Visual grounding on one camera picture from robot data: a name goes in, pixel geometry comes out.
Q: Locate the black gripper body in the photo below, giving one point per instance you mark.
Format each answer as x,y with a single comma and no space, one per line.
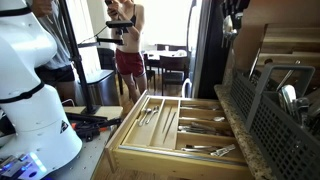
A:
232,12

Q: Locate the silver spoon from holder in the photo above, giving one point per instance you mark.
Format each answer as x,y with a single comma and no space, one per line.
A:
229,32

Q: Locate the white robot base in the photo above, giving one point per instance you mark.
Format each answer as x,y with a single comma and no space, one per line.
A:
44,140

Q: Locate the spoon left in holder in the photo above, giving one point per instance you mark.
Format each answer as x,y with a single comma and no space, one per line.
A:
288,95

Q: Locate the silver spoon in drawer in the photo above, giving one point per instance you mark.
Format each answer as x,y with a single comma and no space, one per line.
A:
215,119

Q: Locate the dark grey utensil holder basket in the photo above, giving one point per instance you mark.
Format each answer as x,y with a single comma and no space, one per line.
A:
291,151

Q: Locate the knives bundle in drawer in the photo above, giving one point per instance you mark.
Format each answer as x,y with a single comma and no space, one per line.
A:
202,128

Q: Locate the small silver spoon front compartment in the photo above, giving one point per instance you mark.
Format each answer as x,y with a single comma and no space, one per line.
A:
147,111

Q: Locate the forks bundle in drawer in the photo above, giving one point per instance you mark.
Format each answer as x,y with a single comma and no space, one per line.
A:
211,150

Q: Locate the open wooden cutlery drawer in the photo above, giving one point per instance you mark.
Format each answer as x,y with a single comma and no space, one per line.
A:
180,167

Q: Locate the wooden cutting boards stack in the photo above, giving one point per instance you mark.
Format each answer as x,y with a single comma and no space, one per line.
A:
283,30

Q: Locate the stainless steel refrigerator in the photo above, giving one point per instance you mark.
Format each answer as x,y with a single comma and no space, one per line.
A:
208,59

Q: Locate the dark dining chair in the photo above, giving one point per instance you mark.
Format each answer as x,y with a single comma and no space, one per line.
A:
174,70

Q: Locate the person in red shorts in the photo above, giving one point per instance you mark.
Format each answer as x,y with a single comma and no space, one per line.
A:
129,61

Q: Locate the wooden chopstick lower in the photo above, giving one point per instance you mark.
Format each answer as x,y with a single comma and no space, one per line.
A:
169,127

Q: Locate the wooden chopstick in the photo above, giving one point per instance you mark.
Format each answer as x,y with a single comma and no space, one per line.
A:
169,127
167,118

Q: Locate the wooden chopstick upper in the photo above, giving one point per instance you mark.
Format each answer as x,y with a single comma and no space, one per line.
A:
167,118

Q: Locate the wooden cutlery tray organizer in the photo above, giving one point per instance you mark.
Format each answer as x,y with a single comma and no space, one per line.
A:
149,137

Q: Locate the steel trash can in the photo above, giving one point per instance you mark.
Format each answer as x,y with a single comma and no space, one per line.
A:
102,88

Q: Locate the person in grey shirt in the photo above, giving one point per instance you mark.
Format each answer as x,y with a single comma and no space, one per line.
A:
59,71

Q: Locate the black camera tripod stand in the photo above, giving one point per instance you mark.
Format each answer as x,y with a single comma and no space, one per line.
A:
76,57

